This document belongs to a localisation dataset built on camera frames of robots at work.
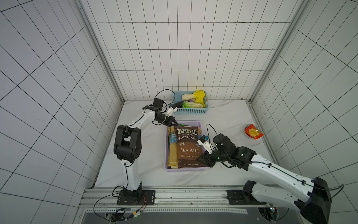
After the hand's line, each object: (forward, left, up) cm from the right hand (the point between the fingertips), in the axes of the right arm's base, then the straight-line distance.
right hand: (195, 160), depth 73 cm
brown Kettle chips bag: (+9, +4, -4) cm, 11 cm away
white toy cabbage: (+57, +5, -8) cm, 58 cm away
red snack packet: (+26, -40, -10) cm, 49 cm away
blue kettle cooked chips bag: (+4, +13, -4) cm, 14 cm away
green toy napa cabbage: (+46, +6, -6) cm, 46 cm away
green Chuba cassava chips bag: (+28, +8, -8) cm, 30 cm away
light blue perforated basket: (+58, +14, -9) cm, 60 cm away
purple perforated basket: (+29, +2, -7) cm, 30 cm away
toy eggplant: (+48, +12, -9) cm, 50 cm away
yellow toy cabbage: (+55, -4, -4) cm, 55 cm away
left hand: (+24, +14, -3) cm, 27 cm away
